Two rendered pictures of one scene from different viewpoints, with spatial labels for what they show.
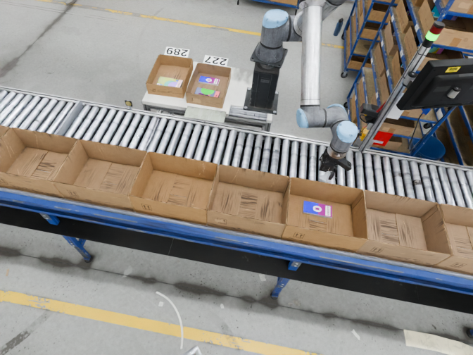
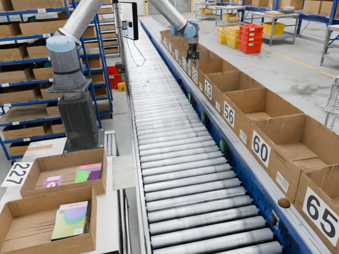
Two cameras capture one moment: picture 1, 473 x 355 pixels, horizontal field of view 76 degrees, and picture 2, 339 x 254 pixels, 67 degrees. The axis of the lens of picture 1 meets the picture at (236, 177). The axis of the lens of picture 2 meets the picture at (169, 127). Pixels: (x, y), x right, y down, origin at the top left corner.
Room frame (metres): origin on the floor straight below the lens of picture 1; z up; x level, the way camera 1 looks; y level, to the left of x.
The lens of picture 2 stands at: (1.65, 1.48, 1.65)
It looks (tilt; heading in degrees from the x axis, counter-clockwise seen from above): 29 degrees down; 257
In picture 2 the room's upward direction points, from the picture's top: 4 degrees counter-clockwise
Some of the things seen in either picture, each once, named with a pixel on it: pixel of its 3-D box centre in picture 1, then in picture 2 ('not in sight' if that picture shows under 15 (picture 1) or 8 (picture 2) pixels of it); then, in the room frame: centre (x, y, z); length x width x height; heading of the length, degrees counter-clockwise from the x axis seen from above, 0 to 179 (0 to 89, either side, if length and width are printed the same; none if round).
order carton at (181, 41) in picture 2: not in sight; (182, 48); (0.72, -1.65, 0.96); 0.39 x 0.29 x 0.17; 85
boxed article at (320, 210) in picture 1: (317, 209); not in sight; (0.87, -0.47, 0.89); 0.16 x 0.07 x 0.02; 85
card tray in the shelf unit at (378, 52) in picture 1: (395, 60); (16, 91); (2.60, -1.32, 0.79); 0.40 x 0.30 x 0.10; 177
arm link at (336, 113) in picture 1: (335, 118); (179, 29); (1.10, -0.43, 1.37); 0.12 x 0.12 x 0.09; 10
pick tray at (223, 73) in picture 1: (209, 84); (68, 175); (1.95, 0.29, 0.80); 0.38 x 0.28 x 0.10; 176
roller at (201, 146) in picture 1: (199, 152); (182, 161); (1.32, 0.27, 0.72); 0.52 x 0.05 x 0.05; 176
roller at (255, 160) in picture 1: (255, 162); (170, 129); (1.29, -0.12, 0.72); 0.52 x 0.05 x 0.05; 176
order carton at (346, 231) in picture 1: (322, 214); (214, 75); (0.81, -0.47, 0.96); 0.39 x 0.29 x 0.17; 86
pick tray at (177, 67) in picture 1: (170, 75); (48, 224); (2.01, 0.61, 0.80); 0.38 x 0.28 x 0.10; 179
